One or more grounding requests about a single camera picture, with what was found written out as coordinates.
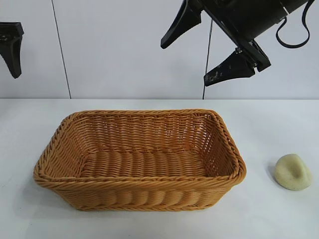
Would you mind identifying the pale yellow egg yolk pastry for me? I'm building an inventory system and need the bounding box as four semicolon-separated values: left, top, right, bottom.
275;153;313;192

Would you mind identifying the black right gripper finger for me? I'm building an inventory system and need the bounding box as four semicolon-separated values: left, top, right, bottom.
203;49;256;87
160;0;203;49

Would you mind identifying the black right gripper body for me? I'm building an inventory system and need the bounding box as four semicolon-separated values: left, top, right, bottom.
196;0;290;73

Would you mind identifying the brown woven wicker basket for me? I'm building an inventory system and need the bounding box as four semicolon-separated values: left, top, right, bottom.
33;109;247;212

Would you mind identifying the black looped cable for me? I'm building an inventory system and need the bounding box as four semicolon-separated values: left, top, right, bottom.
275;0;315;48

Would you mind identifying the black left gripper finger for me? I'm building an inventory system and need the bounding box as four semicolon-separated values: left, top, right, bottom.
0;21;25;79

